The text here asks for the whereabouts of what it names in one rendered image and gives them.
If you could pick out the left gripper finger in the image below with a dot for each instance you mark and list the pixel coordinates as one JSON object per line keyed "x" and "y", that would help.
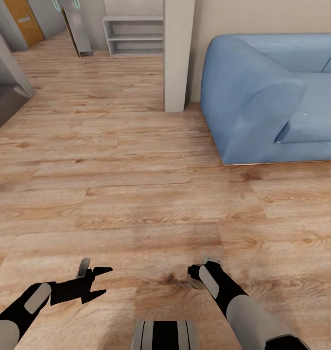
{"x": 100, "y": 270}
{"x": 95, "y": 294}

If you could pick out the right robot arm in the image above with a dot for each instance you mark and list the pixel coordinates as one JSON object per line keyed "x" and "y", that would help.
{"x": 254, "y": 328}

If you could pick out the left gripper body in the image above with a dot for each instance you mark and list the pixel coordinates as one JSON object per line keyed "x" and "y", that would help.
{"x": 80, "y": 288}

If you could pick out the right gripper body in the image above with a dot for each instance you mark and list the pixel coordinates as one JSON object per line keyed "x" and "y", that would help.
{"x": 195, "y": 272}

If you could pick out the pillar candle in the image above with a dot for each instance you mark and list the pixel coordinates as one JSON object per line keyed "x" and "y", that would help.
{"x": 196, "y": 284}

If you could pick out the door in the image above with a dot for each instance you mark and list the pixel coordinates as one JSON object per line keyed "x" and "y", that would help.
{"x": 25, "y": 21}

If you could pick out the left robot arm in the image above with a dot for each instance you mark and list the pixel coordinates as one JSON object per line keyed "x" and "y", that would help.
{"x": 16, "y": 319}

